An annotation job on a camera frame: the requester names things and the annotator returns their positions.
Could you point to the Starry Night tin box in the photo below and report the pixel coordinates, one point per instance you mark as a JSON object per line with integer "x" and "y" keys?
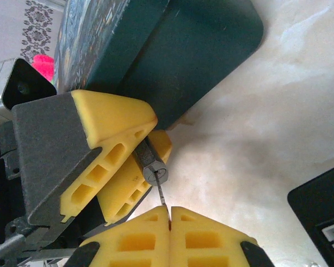
{"x": 183, "y": 55}

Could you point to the black charging board yellow connectors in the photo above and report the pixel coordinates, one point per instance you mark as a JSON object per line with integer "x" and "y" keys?
{"x": 317, "y": 200}

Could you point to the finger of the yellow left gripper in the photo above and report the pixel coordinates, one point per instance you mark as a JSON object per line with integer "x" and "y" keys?
{"x": 119, "y": 189}
{"x": 50, "y": 153}

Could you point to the white plush toy pink limbs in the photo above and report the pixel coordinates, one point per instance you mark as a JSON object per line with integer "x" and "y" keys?
{"x": 43, "y": 66}

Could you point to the dark grey padlock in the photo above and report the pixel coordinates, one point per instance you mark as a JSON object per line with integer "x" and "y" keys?
{"x": 153, "y": 167}

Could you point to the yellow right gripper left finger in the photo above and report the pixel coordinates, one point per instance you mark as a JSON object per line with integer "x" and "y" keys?
{"x": 128, "y": 244}

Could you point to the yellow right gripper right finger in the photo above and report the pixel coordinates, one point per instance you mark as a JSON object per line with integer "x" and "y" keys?
{"x": 211, "y": 244}

